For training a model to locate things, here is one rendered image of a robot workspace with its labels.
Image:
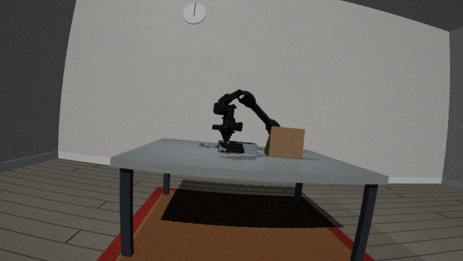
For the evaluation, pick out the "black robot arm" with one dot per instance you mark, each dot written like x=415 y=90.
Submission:
x=222 y=108

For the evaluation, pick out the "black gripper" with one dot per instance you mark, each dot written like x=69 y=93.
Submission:
x=225 y=132

